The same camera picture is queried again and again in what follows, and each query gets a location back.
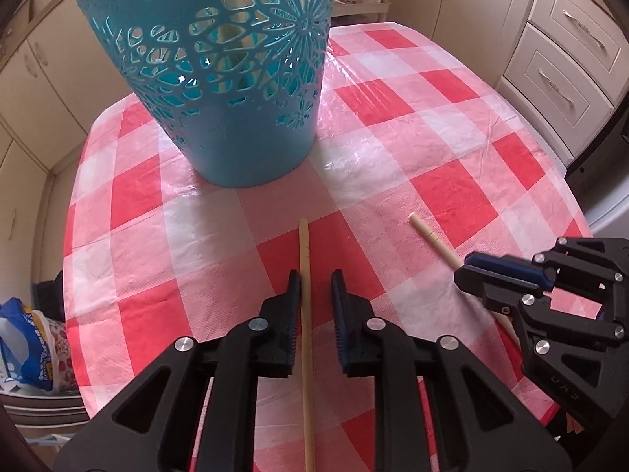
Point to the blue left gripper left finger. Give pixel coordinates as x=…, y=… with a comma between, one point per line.
x=287, y=324

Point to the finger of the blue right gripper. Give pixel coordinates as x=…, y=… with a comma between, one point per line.
x=512, y=267

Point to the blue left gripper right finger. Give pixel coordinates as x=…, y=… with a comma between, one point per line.
x=346, y=308

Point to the wooden chopstick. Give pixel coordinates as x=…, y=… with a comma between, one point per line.
x=447, y=253
x=308, y=384

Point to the red checkered plastic tablecloth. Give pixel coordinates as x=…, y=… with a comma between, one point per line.
x=153, y=252

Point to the floral pattern bin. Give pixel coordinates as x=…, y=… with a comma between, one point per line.
x=63, y=374

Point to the teal perforated plastic basket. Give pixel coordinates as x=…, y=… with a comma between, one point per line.
x=235, y=84

